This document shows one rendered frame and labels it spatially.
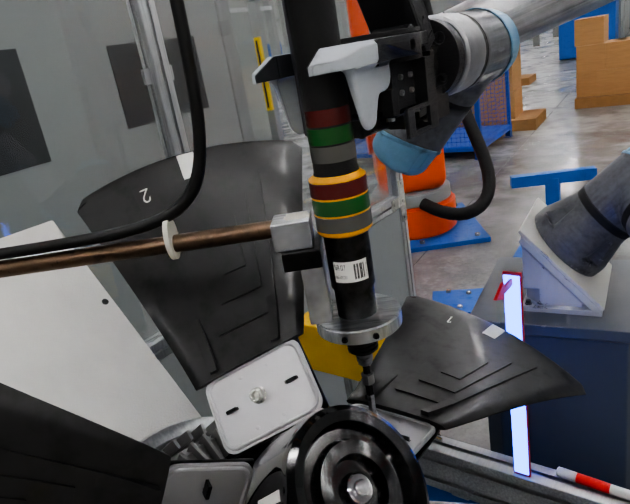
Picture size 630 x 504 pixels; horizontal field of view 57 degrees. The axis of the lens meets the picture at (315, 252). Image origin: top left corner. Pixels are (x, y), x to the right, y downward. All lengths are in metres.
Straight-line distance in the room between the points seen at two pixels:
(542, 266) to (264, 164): 0.63
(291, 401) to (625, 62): 9.25
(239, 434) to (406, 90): 0.31
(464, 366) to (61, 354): 0.43
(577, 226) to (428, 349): 0.51
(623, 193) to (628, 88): 8.57
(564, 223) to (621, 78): 8.54
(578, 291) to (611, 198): 0.16
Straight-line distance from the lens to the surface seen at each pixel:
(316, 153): 0.42
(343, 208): 0.42
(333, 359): 0.99
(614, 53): 9.58
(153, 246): 0.47
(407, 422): 0.54
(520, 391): 0.62
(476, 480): 1.02
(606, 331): 1.06
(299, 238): 0.43
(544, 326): 1.07
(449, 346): 0.66
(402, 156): 0.68
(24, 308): 0.71
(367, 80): 0.42
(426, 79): 0.49
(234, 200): 0.55
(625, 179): 1.07
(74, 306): 0.72
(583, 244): 1.09
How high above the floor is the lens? 1.51
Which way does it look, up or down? 19 degrees down
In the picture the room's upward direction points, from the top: 10 degrees counter-clockwise
